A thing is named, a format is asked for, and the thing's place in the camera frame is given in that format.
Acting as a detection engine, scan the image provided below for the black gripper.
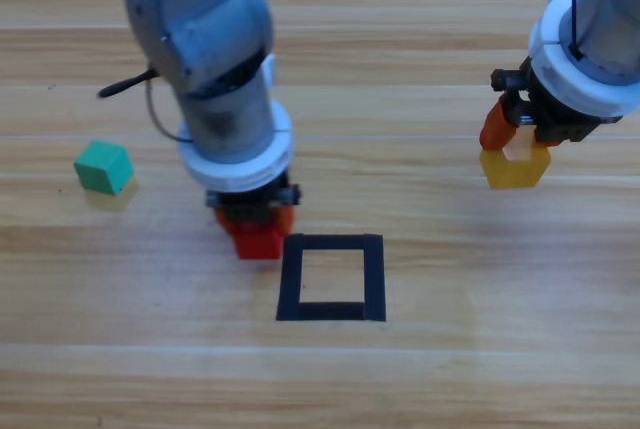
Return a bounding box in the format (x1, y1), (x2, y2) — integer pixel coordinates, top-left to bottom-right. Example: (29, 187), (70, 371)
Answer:
(479, 61), (624, 154)
(205, 174), (302, 246)

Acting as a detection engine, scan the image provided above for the red cube block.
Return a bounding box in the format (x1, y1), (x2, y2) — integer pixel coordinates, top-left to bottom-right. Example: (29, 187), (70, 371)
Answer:
(233, 223), (285, 261)

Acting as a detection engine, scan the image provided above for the yellow cube block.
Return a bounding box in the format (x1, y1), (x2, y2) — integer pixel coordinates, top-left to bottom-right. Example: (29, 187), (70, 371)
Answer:
(478, 128), (553, 191)

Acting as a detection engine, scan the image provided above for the green cube block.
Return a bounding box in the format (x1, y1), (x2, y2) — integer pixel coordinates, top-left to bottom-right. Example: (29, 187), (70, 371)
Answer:
(73, 140), (135, 196)

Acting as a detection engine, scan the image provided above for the black tape square outline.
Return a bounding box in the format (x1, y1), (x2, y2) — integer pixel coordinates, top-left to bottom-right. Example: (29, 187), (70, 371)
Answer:
(275, 233), (387, 323)

